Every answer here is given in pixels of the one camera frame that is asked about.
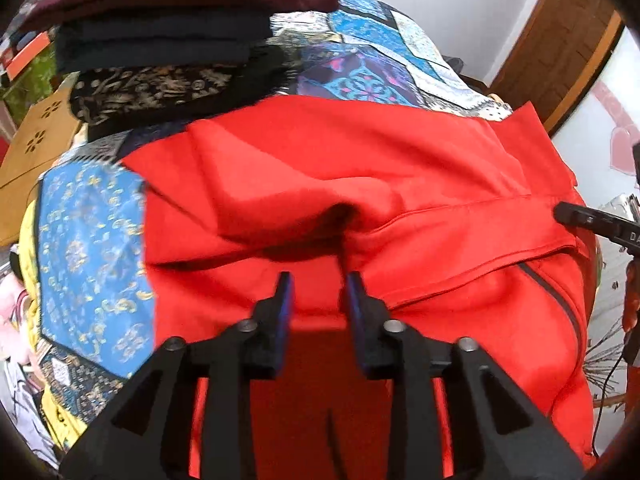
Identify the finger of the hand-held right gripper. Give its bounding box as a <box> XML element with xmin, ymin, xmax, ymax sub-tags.
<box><xmin>554</xmin><ymin>201</ymin><xmax>620</xmax><ymax>239</ymax></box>

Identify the dark gold-patterned cloth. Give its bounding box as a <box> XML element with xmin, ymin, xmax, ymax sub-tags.
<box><xmin>69</xmin><ymin>47</ymin><xmax>302</xmax><ymax>127</ymax></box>

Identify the red zip jacket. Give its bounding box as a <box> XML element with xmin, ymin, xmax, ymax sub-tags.
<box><xmin>120</xmin><ymin>94</ymin><xmax>598</xmax><ymax>480</ymax></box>

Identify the blue patchwork bedspread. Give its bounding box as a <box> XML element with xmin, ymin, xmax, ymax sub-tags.
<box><xmin>20</xmin><ymin>0</ymin><xmax>514</xmax><ymax>456</ymax></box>

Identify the wooden lap desk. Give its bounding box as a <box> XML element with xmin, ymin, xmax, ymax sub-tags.
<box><xmin>0</xmin><ymin>85</ymin><xmax>85</xmax><ymax>247</ymax></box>

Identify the orange box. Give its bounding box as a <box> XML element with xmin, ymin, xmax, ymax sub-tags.
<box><xmin>6</xmin><ymin>31</ymin><xmax>52</xmax><ymax>80</ymax></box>

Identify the brown wooden door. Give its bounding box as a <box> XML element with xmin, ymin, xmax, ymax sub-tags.
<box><xmin>487</xmin><ymin>0</ymin><xmax>623</xmax><ymax>136</ymax></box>

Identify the yellow cloth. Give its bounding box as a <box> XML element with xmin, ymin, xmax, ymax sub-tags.
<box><xmin>16</xmin><ymin>199</ymin><xmax>87</xmax><ymax>453</ymax></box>

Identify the white branch-print cloth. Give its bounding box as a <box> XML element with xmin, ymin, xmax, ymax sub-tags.
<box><xmin>584</xmin><ymin>240</ymin><xmax>632</xmax><ymax>413</ymax></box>

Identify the wooden wardrobe with heart print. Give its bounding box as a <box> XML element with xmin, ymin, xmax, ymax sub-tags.
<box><xmin>547</xmin><ymin>22</ymin><xmax>640</xmax><ymax>211</ymax></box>

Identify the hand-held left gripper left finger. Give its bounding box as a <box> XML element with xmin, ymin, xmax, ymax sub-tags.
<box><xmin>60</xmin><ymin>271</ymin><xmax>294</xmax><ymax>480</ymax></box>

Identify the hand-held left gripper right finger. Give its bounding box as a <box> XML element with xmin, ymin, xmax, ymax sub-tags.
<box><xmin>345</xmin><ymin>271</ymin><xmax>586</xmax><ymax>480</ymax></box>

